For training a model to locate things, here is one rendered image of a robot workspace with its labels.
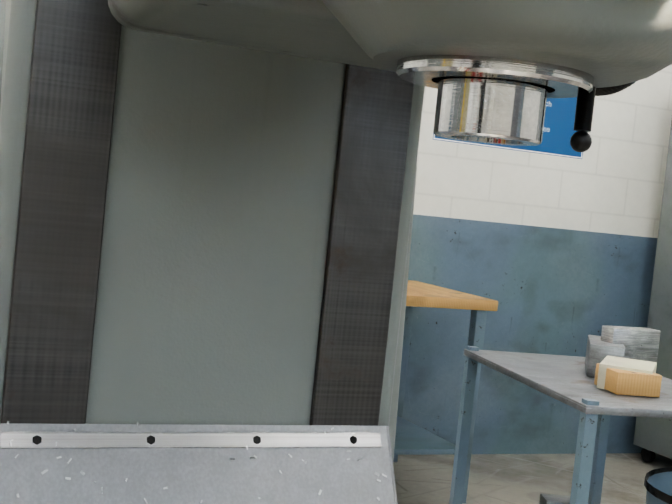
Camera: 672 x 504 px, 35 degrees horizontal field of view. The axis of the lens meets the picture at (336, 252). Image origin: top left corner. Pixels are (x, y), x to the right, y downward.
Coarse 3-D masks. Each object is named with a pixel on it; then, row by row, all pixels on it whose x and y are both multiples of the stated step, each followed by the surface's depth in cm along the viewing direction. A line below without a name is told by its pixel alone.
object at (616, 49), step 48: (336, 0) 45; (384, 0) 41; (432, 0) 39; (480, 0) 38; (528, 0) 38; (576, 0) 38; (624, 0) 38; (384, 48) 44; (432, 48) 41; (480, 48) 40; (528, 48) 40; (576, 48) 39; (624, 48) 40
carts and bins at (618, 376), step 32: (480, 352) 315; (512, 352) 322; (608, 352) 286; (640, 352) 296; (544, 384) 267; (576, 384) 272; (608, 384) 265; (640, 384) 262; (608, 416) 329; (640, 416) 246; (576, 448) 246; (576, 480) 245
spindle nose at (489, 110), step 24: (456, 96) 45; (480, 96) 44; (504, 96) 44; (528, 96) 44; (456, 120) 45; (480, 120) 44; (504, 120) 44; (528, 120) 44; (504, 144) 48; (528, 144) 47
